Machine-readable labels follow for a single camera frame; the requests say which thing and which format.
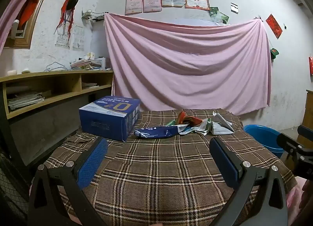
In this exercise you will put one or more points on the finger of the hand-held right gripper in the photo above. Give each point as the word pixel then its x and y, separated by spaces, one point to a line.
pixel 289 144
pixel 307 133

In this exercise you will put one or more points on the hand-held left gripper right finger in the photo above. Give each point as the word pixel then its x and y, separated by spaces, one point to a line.
pixel 225 165

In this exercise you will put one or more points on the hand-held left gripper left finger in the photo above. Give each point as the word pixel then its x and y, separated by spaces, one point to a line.
pixel 91 165

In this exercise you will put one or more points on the blue plastic basin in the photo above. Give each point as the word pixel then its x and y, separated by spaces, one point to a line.
pixel 264 140

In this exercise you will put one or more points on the grey paper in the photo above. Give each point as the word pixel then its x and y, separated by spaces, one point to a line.
pixel 222 125

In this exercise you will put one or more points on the green and white wrapper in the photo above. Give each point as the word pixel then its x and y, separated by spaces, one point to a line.
pixel 204 126

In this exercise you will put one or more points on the red snack packet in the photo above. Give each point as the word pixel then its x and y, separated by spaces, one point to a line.
pixel 189 119

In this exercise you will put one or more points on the green strip wrapper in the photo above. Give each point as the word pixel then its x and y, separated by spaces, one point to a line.
pixel 172 122

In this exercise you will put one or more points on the blue plastic wrapper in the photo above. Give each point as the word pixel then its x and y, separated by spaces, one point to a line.
pixel 156 132

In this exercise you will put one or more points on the person's right hand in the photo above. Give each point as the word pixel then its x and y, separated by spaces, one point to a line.
pixel 308 196

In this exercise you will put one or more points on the blue cardboard box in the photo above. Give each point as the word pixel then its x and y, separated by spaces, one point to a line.
pixel 105 123

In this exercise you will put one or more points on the brown plaid blanket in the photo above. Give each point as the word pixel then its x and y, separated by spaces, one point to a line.
pixel 166 172

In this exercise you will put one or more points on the red hanging bag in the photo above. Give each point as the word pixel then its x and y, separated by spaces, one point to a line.
pixel 311 66

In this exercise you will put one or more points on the small pile of papers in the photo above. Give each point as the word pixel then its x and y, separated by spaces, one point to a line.
pixel 89 85

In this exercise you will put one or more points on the green cap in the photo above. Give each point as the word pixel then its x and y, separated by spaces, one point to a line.
pixel 274 53

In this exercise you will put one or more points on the wooden shelf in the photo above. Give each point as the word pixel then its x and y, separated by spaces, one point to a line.
pixel 58 73

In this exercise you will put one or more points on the stack of books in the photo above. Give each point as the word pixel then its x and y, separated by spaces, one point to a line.
pixel 90 63

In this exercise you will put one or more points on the pink hanging sheet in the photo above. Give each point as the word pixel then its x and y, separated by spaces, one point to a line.
pixel 185 69

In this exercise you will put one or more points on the red paper decoration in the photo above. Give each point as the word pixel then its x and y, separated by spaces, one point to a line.
pixel 274 26

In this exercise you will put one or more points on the white round object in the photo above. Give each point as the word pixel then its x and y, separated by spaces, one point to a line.
pixel 11 72
pixel 25 71

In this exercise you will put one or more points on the green photo print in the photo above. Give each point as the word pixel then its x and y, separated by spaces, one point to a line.
pixel 223 17
pixel 212 11

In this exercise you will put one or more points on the black and white sticker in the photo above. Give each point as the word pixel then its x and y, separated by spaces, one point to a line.
pixel 234 8

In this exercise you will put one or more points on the red hanging scarves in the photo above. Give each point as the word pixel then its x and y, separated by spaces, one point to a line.
pixel 66 11

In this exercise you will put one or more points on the orange cloth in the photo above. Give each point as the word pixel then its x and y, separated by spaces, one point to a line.
pixel 33 3

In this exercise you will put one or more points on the pink curtain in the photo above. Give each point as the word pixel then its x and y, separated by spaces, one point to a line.
pixel 14 11

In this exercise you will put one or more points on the white wall chart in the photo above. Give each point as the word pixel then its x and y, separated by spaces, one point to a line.
pixel 62 39
pixel 78 39

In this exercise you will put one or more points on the wooden window frame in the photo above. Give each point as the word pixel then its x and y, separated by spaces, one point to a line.
pixel 31 33

